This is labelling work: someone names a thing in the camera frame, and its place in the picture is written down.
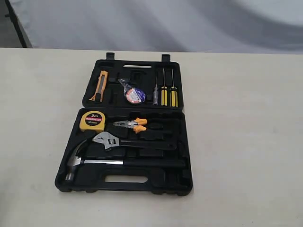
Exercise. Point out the black plastic tool case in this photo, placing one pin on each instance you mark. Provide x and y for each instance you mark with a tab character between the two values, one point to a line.
165	123

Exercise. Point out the black electrical tape roll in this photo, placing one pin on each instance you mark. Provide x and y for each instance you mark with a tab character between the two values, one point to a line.
132	94

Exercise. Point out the adjustable wrench black handle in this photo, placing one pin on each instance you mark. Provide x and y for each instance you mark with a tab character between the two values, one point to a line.
110	141

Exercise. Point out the steel claw hammer black grip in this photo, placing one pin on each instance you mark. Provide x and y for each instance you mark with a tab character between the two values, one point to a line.
75	160

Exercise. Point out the yellow black screwdriver left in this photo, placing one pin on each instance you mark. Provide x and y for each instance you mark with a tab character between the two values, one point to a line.
164	91

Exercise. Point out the yellow black screwdriver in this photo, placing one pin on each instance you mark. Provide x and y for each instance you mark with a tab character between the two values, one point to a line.
173	92
164	91

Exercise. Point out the yellow black screwdriver right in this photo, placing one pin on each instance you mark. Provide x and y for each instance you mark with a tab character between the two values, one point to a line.
173	92

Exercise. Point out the orange utility knife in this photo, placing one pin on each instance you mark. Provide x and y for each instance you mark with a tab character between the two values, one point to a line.
101	85

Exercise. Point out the yellow tape measure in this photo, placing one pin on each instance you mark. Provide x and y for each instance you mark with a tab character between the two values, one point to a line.
93	120

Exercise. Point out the clear handle tester screwdriver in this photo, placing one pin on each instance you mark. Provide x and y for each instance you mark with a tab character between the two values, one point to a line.
155	90

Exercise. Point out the pliers with orange handles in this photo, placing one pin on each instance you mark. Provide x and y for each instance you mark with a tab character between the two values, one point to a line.
138	125

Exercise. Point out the black metal stand post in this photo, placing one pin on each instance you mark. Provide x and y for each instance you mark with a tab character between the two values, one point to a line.
13	17

